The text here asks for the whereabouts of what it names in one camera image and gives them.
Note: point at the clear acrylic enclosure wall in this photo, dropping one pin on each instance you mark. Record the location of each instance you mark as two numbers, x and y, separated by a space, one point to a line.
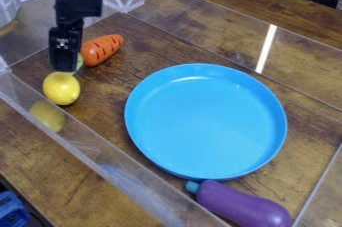
84 174

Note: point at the blue device at corner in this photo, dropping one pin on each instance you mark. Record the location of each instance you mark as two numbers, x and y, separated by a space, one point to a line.
14 214

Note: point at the round blue plastic tray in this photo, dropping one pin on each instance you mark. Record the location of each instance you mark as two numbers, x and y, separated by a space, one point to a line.
207 121

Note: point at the yellow toy lemon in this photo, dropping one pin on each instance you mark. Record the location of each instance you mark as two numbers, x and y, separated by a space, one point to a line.
62 88

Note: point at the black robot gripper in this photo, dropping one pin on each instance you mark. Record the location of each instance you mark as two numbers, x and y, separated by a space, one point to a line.
68 34

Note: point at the purple toy eggplant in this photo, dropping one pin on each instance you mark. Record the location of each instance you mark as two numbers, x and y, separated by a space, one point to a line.
248 210

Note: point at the orange toy carrot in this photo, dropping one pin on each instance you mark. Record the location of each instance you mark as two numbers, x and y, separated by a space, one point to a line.
98 50

